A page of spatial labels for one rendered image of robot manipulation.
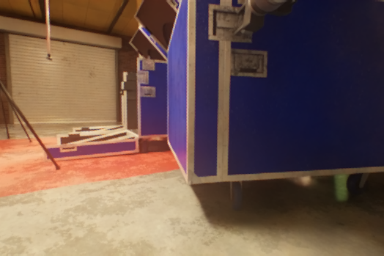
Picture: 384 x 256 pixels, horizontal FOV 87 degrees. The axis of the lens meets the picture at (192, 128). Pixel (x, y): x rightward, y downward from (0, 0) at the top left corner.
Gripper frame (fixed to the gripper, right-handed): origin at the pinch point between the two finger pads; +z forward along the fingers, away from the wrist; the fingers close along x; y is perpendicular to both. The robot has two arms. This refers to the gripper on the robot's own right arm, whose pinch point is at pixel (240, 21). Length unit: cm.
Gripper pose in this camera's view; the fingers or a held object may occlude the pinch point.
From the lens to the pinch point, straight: 86.2
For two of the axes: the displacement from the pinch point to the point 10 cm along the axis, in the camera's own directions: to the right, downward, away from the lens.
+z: -1.9, -0.8, 9.8
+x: -1.3, 9.9, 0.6
